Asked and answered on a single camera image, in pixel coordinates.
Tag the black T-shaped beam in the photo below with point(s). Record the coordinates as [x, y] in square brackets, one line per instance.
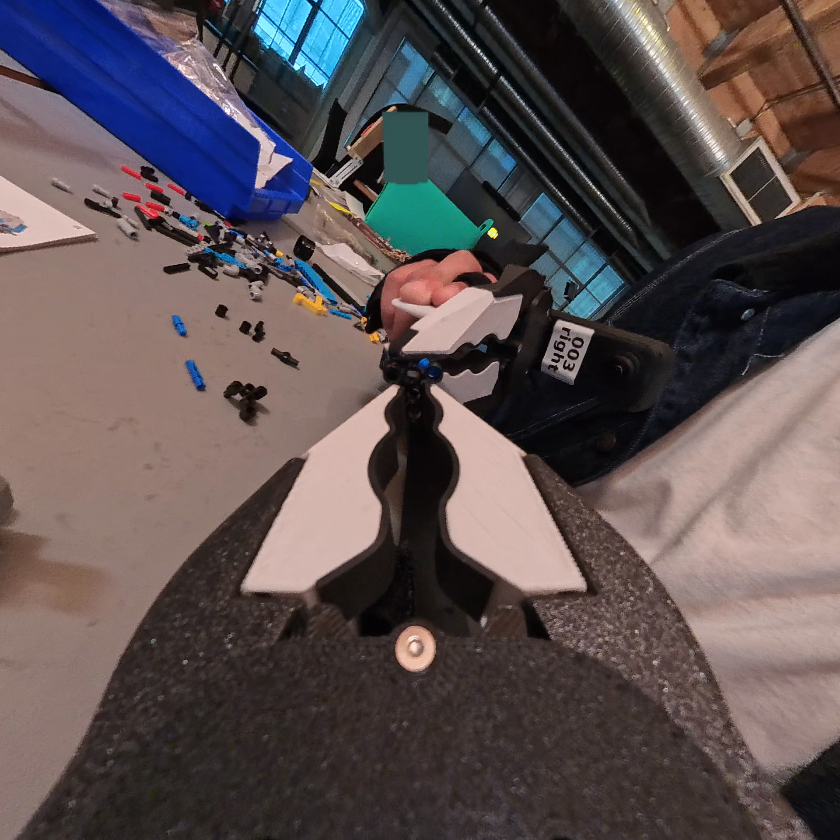
[246, 394]
[394, 373]

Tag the person's right hand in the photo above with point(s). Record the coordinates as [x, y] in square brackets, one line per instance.
[420, 289]

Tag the person's denim jacket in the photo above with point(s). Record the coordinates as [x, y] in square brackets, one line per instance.
[722, 341]

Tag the pile of small building pieces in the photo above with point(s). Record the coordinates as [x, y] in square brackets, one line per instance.
[177, 229]

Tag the open instruction booklet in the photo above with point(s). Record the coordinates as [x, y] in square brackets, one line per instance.
[33, 223]

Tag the silver ventilation duct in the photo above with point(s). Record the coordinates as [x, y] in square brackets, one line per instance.
[656, 98]

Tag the person's white shirt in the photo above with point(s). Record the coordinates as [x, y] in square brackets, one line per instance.
[722, 525]

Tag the black axle pin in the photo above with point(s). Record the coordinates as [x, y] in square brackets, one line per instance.
[285, 358]

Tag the large paned window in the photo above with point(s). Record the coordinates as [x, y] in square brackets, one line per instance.
[308, 39]

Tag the yellow toy beam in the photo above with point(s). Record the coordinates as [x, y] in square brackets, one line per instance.
[312, 303]

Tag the black perforated panel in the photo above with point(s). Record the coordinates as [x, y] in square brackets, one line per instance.
[820, 800]

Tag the black axle rod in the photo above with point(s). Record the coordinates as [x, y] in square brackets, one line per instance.
[176, 268]

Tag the person's right forearm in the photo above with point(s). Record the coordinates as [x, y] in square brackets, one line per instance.
[754, 256]

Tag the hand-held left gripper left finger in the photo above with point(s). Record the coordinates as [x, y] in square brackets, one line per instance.
[308, 525]

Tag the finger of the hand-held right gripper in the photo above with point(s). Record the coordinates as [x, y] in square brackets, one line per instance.
[459, 318]
[479, 384]

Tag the crumpled clear plastic bag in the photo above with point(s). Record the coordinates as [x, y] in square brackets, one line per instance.
[197, 72]

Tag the blue plastic bin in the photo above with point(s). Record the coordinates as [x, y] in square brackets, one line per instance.
[131, 98]

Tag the white air vent grille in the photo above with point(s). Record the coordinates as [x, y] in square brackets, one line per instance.
[761, 180]

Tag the white paper bag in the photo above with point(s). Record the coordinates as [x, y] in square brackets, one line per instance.
[272, 164]

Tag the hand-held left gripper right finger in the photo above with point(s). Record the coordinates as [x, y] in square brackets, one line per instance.
[505, 525]

